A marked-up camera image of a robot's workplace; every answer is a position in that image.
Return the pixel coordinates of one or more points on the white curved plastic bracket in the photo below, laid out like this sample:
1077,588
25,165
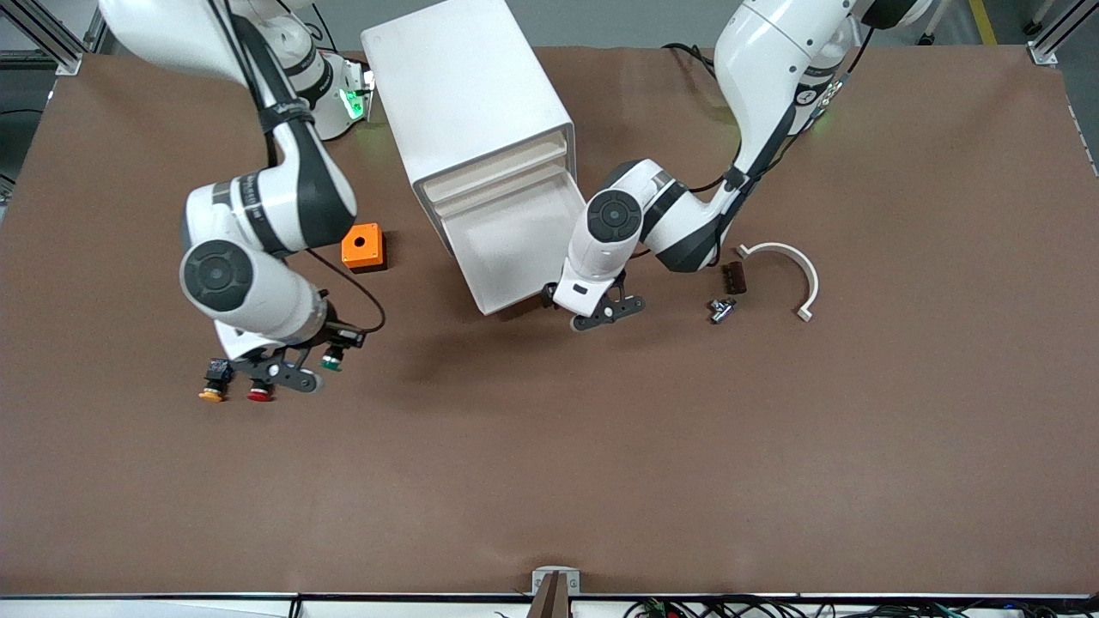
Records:
777,247

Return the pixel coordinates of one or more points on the orange button enclosure box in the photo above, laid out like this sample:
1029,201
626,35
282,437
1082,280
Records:
350,255

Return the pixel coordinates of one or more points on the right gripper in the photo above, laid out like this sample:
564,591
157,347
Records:
336,336

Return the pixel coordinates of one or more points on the yellow push button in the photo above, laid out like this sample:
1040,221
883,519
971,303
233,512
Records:
216,371

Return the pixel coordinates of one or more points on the brown terminal block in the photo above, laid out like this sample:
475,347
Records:
735,278

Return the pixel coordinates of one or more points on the green push button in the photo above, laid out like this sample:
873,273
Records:
332,365

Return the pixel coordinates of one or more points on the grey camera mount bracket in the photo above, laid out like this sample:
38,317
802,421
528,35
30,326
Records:
539,582

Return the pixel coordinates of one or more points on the silver key switch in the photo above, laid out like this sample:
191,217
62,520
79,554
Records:
721,311

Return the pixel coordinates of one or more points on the metal base connector bracket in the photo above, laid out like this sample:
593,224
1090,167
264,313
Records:
356,94

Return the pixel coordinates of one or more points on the red push button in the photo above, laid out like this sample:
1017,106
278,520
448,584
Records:
260,396

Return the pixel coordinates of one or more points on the aluminium frame profile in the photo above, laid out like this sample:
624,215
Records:
64,62
1043,51

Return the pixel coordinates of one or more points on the white table edge rail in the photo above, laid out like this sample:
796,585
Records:
172,608

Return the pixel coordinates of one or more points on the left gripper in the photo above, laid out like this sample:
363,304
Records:
548,296

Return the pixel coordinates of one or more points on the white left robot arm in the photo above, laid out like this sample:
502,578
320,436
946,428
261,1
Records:
773,51

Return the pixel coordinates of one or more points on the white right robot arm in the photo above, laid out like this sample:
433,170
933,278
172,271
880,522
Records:
283,197

